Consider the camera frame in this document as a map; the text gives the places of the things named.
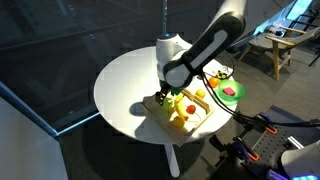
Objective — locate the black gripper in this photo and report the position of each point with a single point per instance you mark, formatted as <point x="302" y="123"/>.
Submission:
<point x="163" y="90"/>

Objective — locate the light green block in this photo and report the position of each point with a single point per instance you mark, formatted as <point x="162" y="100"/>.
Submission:
<point x="167" y="105"/>

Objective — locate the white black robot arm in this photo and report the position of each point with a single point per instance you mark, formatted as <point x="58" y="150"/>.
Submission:
<point x="206" y="43"/>

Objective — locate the light wooden slatted tray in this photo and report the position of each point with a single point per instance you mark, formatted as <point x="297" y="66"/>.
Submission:
<point x="156" y="113"/>

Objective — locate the red block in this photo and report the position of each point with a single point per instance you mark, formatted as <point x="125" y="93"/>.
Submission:
<point x="228" y="91"/>

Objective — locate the translucent green bowl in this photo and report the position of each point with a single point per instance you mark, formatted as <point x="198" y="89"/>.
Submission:
<point x="238" y="87"/>

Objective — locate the white device with blue light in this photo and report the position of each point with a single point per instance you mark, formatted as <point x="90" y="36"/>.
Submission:
<point x="300" y="160"/>

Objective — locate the yellow banana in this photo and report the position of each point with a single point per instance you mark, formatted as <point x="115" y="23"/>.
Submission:
<point x="181" y="110"/>

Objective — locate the round yellow fruit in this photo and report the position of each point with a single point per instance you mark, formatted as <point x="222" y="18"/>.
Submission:
<point x="179" y="122"/>

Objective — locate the small red green fruit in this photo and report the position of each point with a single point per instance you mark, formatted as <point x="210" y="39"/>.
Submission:
<point x="191" y="109"/>

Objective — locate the yellow lemon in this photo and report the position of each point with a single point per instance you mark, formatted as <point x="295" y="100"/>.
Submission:
<point x="200" y="93"/>

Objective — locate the orange fruit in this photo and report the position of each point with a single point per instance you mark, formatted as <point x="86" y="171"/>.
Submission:
<point x="214" y="82"/>

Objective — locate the white table base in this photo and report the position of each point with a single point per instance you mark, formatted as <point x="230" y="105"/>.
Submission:
<point x="171" y="160"/>

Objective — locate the black white patterned cube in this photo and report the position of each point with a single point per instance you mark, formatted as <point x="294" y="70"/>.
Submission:
<point x="222" y="74"/>

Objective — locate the wooden armchair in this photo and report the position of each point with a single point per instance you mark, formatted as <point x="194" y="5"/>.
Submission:
<point x="276" y="56"/>

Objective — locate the black perforated plate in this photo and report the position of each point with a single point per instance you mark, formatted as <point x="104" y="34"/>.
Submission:
<point x="283" y="140"/>

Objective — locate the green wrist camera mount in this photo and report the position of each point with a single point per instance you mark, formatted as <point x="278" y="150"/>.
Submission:
<point x="176" y="90"/>

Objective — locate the light window frame rail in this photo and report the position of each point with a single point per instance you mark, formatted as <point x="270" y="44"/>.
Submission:
<point x="56" y="133"/>

